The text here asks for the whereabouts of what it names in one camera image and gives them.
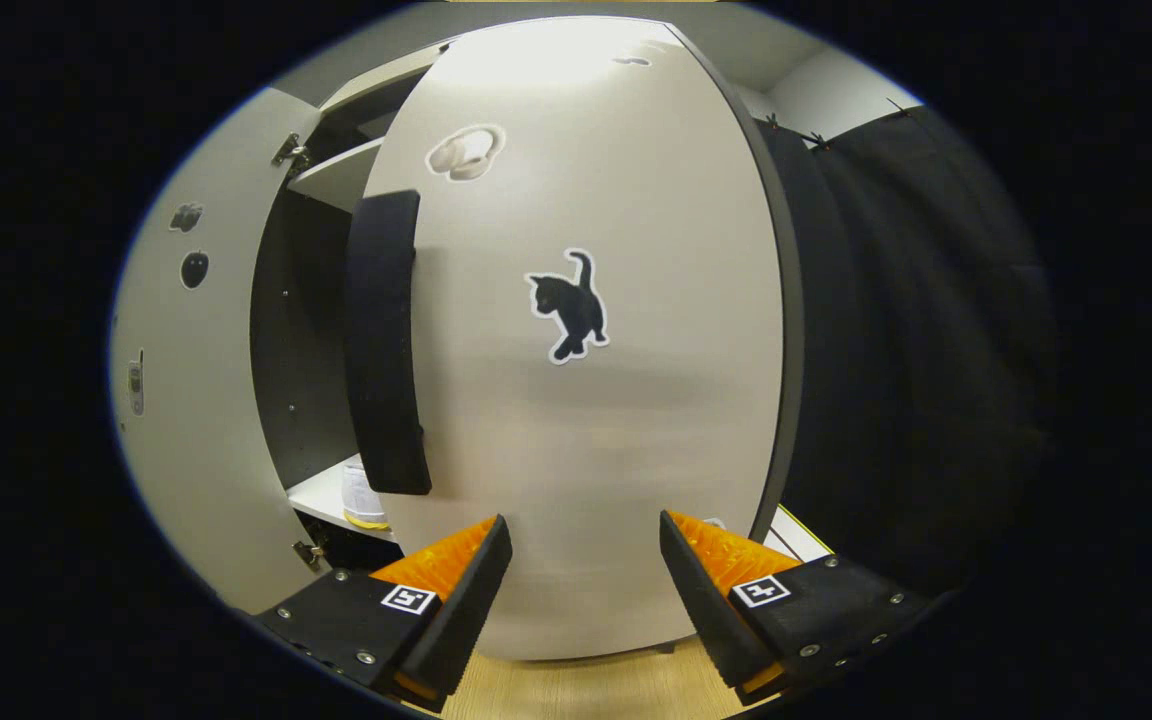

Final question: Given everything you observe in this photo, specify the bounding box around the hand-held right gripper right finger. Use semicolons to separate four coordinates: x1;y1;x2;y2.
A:
659;510;937;706

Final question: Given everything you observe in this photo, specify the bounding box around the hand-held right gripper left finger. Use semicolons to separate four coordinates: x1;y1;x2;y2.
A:
256;514;514;713

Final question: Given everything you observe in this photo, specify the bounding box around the white shoe with striped side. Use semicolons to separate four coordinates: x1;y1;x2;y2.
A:
341;462;392;531

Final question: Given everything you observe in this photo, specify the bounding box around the light grey cabinet door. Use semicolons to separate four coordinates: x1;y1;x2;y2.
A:
108;88;337;616
361;15;805;661

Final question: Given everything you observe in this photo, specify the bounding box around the grey white shoe cabinet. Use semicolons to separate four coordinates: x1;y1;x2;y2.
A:
249;40;457;576

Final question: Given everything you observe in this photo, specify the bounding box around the white cabinet drawer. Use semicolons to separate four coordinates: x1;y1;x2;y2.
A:
321;40;457;111

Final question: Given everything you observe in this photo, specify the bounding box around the black backdrop cloth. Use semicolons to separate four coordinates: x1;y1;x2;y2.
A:
756;105;1057;591

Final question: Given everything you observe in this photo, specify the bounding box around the black door handle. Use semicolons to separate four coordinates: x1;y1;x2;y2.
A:
344;190;434;496

